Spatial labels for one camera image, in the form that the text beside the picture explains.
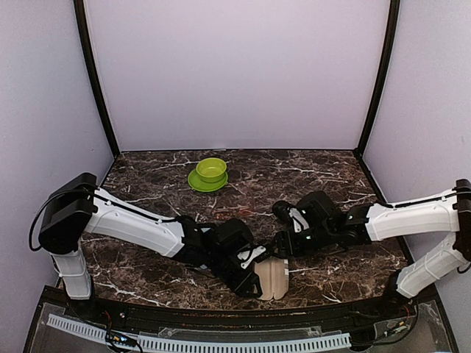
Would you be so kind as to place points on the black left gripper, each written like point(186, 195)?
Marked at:
point(247, 283)

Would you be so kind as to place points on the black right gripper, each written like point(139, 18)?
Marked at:
point(290, 248)

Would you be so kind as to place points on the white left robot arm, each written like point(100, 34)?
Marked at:
point(227, 250)

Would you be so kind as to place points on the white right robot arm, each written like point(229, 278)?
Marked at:
point(316, 222)

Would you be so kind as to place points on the pink translucent sunglasses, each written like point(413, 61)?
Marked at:
point(237, 212)

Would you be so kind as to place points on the green plastic bowl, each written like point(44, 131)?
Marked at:
point(211, 169)

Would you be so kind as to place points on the green plastic plate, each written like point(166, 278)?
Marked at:
point(197, 183)

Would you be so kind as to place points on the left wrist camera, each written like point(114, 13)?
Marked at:
point(254, 254)

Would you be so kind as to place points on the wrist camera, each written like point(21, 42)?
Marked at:
point(288, 214)
point(254, 254)

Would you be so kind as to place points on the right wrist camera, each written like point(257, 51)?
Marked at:
point(288, 214)

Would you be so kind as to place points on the white slotted cable duct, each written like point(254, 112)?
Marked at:
point(175, 340)

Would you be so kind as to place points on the right black frame post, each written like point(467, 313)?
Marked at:
point(380, 80)

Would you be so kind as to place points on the black frame post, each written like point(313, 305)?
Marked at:
point(380, 80)
point(87, 52)

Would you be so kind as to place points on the left black frame post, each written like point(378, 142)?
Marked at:
point(87, 52)

